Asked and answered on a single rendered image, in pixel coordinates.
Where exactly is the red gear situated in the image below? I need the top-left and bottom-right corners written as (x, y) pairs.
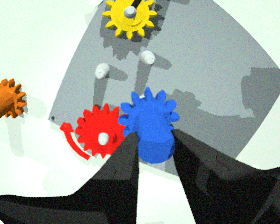
top-left (75, 103), bottom-right (126, 159)

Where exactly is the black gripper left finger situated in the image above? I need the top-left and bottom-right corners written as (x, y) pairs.
top-left (0, 133), bottom-right (140, 224)

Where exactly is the yellow gear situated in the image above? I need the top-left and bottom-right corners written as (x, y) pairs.
top-left (102, 0), bottom-right (159, 39)

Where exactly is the blue gear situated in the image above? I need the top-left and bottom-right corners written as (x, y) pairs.
top-left (119, 87), bottom-right (180, 163)

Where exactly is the orange gear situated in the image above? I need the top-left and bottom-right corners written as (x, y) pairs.
top-left (0, 78), bottom-right (26, 118)

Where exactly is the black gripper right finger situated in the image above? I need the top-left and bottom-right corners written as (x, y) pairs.
top-left (171, 128), bottom-right (280, 224)

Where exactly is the red curved arrow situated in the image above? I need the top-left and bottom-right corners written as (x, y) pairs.
top-left (60, 122), bottom-right (91, 159)

